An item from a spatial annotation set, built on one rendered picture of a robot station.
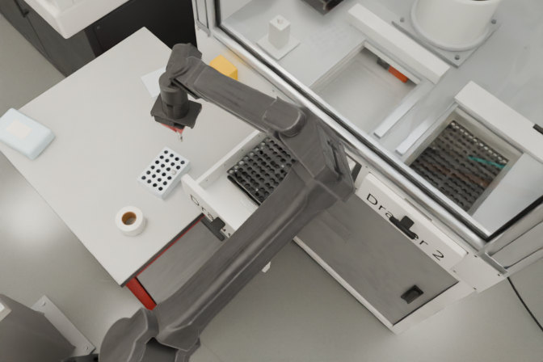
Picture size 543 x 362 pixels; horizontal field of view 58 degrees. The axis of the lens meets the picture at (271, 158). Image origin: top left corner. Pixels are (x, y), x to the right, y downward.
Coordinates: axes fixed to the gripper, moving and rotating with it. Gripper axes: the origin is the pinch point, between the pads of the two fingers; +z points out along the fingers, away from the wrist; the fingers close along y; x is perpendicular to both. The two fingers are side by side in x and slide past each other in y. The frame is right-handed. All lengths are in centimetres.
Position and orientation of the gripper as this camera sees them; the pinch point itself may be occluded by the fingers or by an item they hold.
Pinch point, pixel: (178, 129)
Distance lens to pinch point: 121.1
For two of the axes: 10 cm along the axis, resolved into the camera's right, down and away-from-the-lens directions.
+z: -1.0, 4.6, 8.8
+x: -2.8, 8.4, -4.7
